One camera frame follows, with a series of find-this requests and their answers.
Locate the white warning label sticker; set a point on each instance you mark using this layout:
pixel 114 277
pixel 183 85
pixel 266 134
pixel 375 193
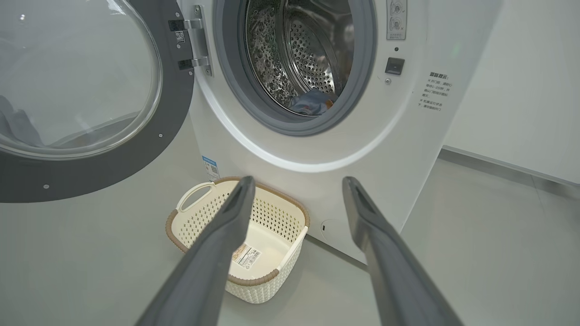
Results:
pixel 396 20

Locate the blue patterned clothes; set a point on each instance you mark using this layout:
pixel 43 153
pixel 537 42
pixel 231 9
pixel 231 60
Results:
pixel 312 102

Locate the blue energy label sticker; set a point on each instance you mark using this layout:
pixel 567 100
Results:
pixel 211 168

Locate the cream perforated laundry basket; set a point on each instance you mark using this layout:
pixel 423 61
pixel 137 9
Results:
pixel 276 226

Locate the black door latch socket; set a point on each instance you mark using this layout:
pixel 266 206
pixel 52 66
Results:
pixel 394 66

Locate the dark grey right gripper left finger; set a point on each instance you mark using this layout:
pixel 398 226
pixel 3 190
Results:
pixel 204 271

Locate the perforated steel washer drum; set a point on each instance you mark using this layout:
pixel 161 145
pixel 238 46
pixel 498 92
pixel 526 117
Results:
pixel 299 50

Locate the round dark glass washer door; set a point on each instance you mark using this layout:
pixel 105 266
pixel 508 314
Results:
pixel 90 176

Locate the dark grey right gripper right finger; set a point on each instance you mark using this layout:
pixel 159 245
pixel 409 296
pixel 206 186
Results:
pixel 398 271

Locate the white front-load washing machine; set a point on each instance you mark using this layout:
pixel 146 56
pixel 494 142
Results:
pixel 398 149

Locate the metal door hinge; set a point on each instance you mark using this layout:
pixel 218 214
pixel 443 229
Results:
pixel 199 40

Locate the product label in basket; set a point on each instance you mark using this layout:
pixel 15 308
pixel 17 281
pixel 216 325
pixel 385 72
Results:
pixel 247 256

